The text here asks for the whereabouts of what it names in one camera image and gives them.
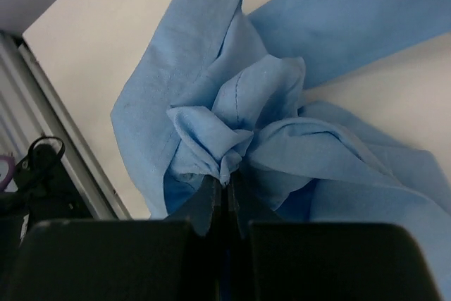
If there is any light blue shirt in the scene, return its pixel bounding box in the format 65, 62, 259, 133
109, 0, 451, 237

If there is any aluminium rail frame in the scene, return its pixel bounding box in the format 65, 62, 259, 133
1, 32, 131, 220

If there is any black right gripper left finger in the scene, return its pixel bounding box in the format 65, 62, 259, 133
1, 177, 221, 300

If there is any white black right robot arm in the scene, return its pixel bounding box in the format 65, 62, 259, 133
1, 136, 441, 300

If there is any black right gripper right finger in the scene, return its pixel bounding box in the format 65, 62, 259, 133
226, 172, 442, 300

